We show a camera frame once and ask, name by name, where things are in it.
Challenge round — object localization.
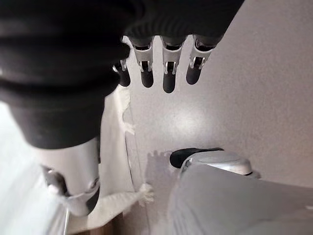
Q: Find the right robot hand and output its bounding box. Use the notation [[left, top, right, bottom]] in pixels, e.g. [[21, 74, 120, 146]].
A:
[[0, 0, 246, 216]]

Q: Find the white bed sheet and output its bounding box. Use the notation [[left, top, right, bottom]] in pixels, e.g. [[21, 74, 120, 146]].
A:
[[0, 101, 70, 235]]

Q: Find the white fringed blanket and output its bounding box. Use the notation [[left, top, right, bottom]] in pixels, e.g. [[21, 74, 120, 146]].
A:
[[87, 35, 155, 230]]

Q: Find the brown wooden bed frame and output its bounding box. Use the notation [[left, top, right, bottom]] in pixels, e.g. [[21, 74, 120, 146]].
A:
[[89, 211, 129, 235]]

